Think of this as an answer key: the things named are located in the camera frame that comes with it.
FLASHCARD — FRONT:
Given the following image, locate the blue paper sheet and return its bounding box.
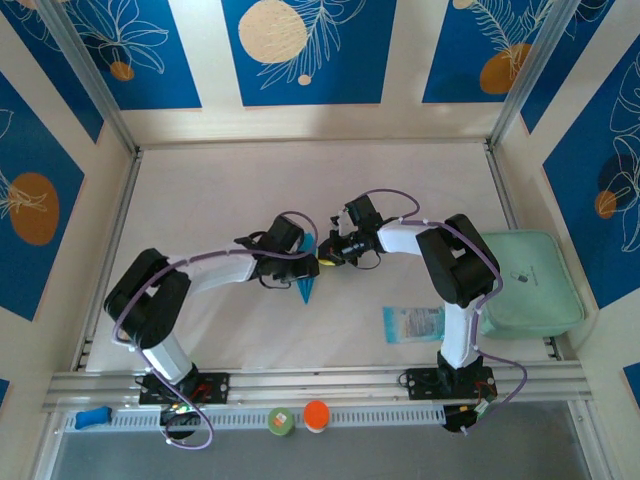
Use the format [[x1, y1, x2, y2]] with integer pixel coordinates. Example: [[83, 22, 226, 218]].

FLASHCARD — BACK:
[[298, 232, 321, 305]]

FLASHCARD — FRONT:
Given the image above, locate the blue wet wipes packet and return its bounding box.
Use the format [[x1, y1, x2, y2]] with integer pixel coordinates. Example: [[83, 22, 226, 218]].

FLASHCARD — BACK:
[[382, 305, 447, 345]]

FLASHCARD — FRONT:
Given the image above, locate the orange-lidded white container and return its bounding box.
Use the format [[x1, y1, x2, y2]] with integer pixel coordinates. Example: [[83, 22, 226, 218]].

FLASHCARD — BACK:
[[302, 399, 331, 434]]

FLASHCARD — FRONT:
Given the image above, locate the green cylindrical container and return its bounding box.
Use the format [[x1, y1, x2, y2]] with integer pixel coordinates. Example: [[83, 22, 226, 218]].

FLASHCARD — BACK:
[[267, 407, 297, 438]]

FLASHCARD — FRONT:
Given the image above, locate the mint green zip pouch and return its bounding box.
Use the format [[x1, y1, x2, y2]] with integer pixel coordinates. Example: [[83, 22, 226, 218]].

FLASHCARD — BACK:
[[474, 228, 587, 341]]

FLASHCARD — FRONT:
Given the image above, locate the blue bone-shaped toy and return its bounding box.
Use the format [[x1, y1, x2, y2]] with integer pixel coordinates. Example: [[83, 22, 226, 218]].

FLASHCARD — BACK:
[[74, 407, 112, 430]]

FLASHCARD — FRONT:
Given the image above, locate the aluminium table end rail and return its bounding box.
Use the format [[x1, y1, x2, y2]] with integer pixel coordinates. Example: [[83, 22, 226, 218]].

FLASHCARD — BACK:
[[134, 135, 494, 151]]

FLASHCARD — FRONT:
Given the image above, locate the long aluminium mounting rail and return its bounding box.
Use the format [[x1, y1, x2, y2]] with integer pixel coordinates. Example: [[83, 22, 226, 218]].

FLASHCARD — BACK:
[[42, 363, 594, 414]]

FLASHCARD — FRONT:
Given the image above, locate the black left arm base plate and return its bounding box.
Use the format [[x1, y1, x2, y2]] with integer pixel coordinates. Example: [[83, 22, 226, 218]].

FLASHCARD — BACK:
[[138, 372, 231, 406]]

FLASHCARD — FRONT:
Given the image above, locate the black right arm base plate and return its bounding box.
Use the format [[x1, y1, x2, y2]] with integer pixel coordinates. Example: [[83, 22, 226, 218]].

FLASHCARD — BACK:
[[405, 367, 497, 401]]

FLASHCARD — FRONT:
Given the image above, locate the grey slotted cable duct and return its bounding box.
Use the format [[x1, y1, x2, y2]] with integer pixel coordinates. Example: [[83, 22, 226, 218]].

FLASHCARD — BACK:
[[64, 405, 449, 434]]

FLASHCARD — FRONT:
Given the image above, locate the aluminium frame post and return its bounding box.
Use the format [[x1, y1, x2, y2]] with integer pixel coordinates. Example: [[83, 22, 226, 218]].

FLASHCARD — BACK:
[[37, 0, 141, 155], [487, 0, 584, 151]]

